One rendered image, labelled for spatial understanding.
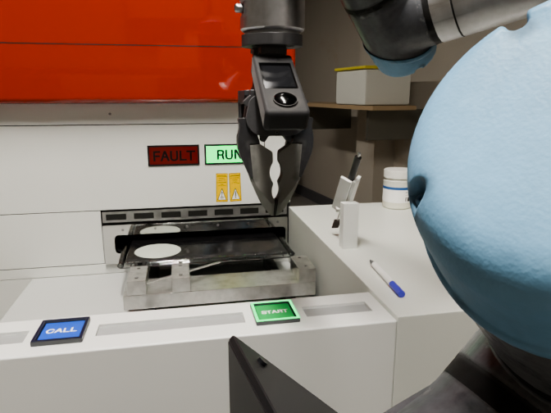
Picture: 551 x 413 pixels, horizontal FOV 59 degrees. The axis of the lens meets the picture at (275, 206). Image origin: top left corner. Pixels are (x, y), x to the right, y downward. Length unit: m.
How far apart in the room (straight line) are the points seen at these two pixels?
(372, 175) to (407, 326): 3.50
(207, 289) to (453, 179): 0.79
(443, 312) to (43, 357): 0.48
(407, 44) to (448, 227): 0.42
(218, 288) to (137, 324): 0.31
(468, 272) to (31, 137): 1.09
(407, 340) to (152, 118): 0.75
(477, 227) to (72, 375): 0.52
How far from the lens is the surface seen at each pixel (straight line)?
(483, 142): 0.18
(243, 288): 0.94
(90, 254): 1.22
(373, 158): 4.10
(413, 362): 0.69
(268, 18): 0.56
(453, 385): 0.31
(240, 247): 1.11
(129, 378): 0.62
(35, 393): 0.64
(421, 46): 0.59
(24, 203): 1.22
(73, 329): 0.65
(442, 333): 0.69
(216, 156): 1.16
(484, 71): 0.20
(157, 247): 1.13
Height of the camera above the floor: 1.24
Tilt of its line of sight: 13 degrees down
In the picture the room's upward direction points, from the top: straight up
